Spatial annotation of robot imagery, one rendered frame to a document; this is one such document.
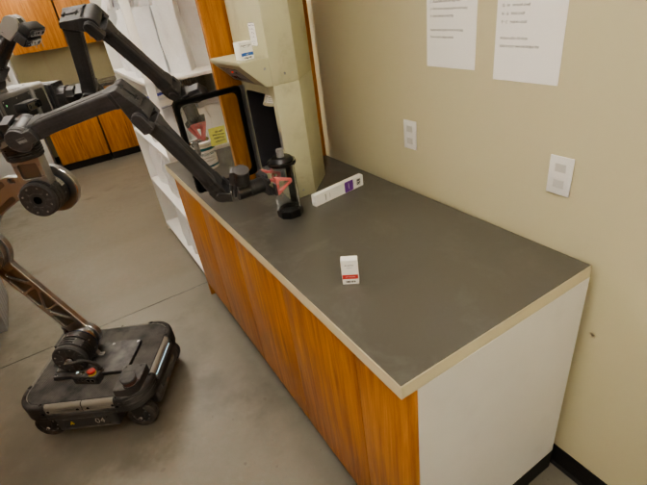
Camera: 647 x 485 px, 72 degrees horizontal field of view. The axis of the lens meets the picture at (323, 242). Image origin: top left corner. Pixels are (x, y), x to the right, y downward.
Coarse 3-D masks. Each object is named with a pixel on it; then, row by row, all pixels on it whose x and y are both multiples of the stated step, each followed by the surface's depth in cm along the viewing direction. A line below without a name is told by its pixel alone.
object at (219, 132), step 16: (224, 96) 186; (192, 112) 180; (208, 112) 184; (224, 112) 188; (192, 128) 182; (208, 128) 186; (224, 128) 190; (240, 128) 195; (192, 144) 184; (208, 144) 188; (224, 144) 193; (240, 144) 197; (208, 160) 191; (224, 160) 195; (240, 160) 200; (224, 176) 198
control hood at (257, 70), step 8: (224, 56) 179; (232, 56) 176; (256, 56) 166; (216, 64) 178; (224, 64) 167; (232, 64) 160; (240, 64) 155; (248, 64) 156; (256, 64) 158; (264, 64) 159; (240, 72) 165; (248, 72) 157; (256, 72) 159; (264, 72) 160; (240, 80) 181; (256, 80) 161; (264, 80) 161
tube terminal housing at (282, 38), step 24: (240, 0) 161; (264, 0) 151; (288, 0) 156; (240, 24) 169; (264, 24) 154; (288, 24) 158; (264, 48) 159; (288, 48) 161; (288, 72) 165; (288, 96) 169; (312, 96) 186; (288, 120) 172; (312, 120) 186; (288, 144) 176; (312, 144) 187; (312, 168) 187; (312, 192) 191
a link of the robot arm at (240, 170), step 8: (232, 168) 154; (240, 168) 155; (248, 168) 155; (232, 176) 154; (240, 176) 153; (248, 176) 156; (232, 184) 157; (240, 184) 156; (248, 184) 158; (232, 192) 160; (224, 200) 159
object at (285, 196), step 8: (272, 168) 162; (280, 168) 162; (288, 168) 163; (272, 176) 166; (280, 176) 164; (288, 176) 164; (296, 176) 168; (280, 184) 165; (296, 184) 168; (288, 192) 167; (296, 192) 169; (280, 200) 169; (288, 200) 169; (296, 200) 170; (280, 208) 172; (288, 208) 170; (296, 208) 171
